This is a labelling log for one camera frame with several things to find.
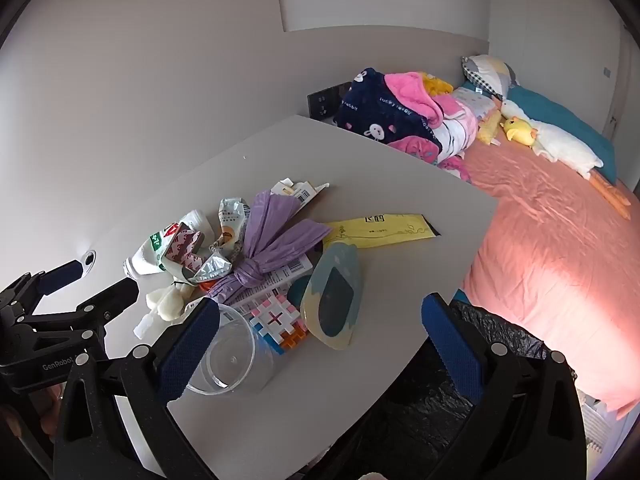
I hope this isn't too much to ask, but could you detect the plastic bottle with green label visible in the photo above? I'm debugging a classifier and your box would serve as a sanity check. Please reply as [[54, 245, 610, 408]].
[[124, 209, 216, 281]]

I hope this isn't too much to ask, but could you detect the small white plush toy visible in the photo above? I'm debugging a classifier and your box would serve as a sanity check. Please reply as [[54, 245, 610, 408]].
[[132, 282, 196, 338]]

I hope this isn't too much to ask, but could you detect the teal beige blister pack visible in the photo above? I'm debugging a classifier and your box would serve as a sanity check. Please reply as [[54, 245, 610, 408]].
[[289, 242, 365, 350]]

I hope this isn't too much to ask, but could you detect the purple plastic bag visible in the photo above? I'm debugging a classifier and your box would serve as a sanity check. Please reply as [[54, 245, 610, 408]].
[[207, 191, 332, 301]]

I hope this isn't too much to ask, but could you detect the pink bed sheet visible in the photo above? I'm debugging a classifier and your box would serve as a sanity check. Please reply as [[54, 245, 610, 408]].
[[440, 110, 636, 418]]

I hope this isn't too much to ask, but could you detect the black trash bag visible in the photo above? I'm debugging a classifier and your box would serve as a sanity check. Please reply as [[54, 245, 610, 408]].
[[320, 300, 581, 480]]

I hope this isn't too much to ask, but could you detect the white cartoon blanket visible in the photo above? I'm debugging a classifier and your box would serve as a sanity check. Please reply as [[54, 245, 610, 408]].
[[432, 87, 483, 161]]

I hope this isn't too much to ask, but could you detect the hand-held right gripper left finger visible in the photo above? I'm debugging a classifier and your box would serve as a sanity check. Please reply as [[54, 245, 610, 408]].
[[52, 300, 221, 480]]

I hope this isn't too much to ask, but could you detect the navy rabbit print blanket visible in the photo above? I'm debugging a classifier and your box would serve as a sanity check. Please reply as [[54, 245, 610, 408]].
[[334, 67, 443, 156]]

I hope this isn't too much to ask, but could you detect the checkered patchwork pillow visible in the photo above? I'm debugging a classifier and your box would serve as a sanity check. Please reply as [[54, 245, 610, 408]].
[[461, 55, 521, 101]]

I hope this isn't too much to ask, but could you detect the yellow corn plush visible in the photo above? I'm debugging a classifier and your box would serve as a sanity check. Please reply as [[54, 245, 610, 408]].
[[476, 110, 503, 146]]

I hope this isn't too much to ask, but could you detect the white barcode box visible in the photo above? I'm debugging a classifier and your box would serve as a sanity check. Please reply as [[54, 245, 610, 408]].
[[225, 252, 316, 316]]

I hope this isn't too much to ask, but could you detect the yellow duck plush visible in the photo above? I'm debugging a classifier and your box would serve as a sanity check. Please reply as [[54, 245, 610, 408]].
[[501, 116, 540, 148]]

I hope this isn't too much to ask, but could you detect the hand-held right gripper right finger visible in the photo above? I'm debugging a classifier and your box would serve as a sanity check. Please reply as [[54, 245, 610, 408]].
[[421, 292, 588, 480]]

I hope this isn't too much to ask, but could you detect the black wall socket panel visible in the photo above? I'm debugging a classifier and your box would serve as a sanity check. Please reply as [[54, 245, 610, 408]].
[[307, 81, 353, 120]]

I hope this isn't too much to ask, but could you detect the torn orange white carton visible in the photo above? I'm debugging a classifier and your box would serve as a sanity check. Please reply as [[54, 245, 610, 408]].
[[270, 177, 331, 211]]

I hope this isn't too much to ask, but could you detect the person's left hand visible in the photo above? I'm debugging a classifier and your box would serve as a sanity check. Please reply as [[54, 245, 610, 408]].
[[31, 385, 66, 438]]

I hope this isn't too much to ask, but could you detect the pink fleece blanket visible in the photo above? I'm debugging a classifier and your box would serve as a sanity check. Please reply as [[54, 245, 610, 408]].
[[382, 72, 473, 183]]

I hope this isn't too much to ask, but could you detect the pink white block toy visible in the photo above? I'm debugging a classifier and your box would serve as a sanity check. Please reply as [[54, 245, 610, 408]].
[[249, 294, 307, 356]]

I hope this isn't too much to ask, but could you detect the small yellow cloth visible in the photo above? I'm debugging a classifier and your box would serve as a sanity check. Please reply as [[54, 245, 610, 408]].
[[420, 72, 454, 96]]

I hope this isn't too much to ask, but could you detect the silver snack wrapper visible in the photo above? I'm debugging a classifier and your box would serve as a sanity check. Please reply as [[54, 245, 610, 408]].
[[182, 197, 252, 285]]

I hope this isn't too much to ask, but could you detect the teal pillow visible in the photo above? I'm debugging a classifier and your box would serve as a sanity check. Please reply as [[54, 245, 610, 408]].
[[460, 80, 617, 181]]

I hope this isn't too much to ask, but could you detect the clear plastic cup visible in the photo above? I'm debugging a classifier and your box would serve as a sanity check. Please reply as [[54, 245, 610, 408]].
[[185, 302, 276, 396]]

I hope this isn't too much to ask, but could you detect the red patterned wrapper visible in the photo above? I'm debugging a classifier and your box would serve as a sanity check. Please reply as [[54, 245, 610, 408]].
[[162, 227, 208, 273]]

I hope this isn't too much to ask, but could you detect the white goose plush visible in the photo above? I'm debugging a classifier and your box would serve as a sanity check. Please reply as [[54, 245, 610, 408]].
[[501, 97, 632, 220]]

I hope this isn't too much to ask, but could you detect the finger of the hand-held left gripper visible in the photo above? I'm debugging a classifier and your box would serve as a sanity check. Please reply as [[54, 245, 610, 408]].
[[0, 260, 83, 323], [22, 277, 140, 342]]

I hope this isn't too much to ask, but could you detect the long yellow packet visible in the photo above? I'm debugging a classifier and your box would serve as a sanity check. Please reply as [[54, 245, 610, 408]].
[[322, 211, 442, 251]]

